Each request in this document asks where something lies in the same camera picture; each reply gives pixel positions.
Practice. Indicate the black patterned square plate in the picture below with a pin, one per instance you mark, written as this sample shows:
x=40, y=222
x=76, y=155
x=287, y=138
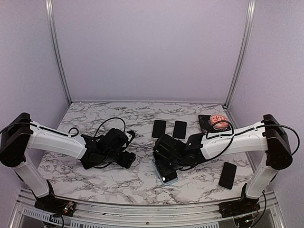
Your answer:
x=206, y=121

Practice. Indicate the black smartphone mint edge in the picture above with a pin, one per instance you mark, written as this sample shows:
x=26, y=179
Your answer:
x=166, y=174

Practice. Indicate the aluminium front rail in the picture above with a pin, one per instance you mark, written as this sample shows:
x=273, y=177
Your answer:
x=89, y=214

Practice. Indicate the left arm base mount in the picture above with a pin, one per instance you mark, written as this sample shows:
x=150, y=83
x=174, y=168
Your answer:
x=53, y=204

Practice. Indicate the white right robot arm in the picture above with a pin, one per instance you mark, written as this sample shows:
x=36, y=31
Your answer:
x=267, y=136

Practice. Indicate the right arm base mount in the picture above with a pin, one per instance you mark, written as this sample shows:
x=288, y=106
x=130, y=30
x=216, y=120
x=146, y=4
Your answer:
x=238, y=207

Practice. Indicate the black phone case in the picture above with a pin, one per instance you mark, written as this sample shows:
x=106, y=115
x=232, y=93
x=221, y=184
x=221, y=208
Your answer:
x=86, y=165

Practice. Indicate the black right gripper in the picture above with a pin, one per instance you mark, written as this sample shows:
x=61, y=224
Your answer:
x=166, y=169

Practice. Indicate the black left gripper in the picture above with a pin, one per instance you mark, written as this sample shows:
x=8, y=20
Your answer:
x=128, y=158

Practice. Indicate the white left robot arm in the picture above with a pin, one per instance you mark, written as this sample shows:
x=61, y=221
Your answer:
x=24, y=134

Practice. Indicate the right aluminium frame post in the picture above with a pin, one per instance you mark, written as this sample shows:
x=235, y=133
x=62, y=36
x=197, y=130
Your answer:
x=243, y=49

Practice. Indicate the left aluminium frame post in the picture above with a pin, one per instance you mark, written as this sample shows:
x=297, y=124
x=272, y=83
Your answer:
x=56, y=49

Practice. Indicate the black smartphone teal edge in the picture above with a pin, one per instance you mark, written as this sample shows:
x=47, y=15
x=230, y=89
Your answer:
x=158, y=128

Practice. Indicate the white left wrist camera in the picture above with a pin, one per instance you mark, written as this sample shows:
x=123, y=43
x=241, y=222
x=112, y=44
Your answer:
x=130, y=134

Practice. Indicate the aluminium frame post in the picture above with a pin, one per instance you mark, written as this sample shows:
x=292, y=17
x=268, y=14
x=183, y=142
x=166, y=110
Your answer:
x=56, y=49
x=243, y=49

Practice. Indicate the black smartphone green edge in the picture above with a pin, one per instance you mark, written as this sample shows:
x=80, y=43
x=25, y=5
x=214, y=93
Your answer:
x=227, y=176

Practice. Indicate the light blue phone case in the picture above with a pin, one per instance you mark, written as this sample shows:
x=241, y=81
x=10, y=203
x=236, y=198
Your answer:
x=166, y=180

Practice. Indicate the red white patterned bowl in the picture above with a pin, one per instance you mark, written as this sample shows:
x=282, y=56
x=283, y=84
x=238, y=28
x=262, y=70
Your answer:
x=219, y=122

